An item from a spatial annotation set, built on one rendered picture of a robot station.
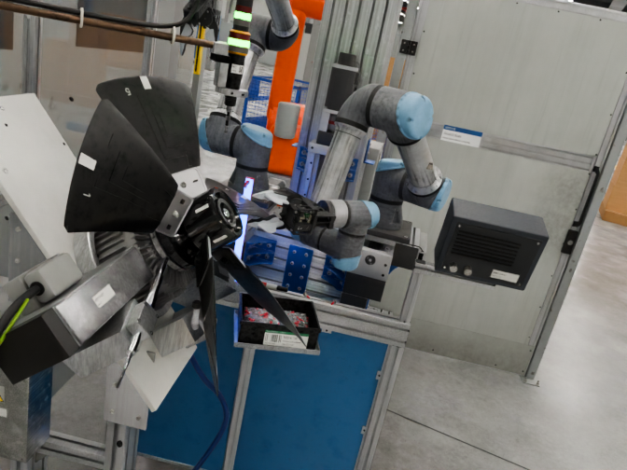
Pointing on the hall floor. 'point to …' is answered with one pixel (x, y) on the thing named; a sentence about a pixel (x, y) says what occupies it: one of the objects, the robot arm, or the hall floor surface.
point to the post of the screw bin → (238, 407)
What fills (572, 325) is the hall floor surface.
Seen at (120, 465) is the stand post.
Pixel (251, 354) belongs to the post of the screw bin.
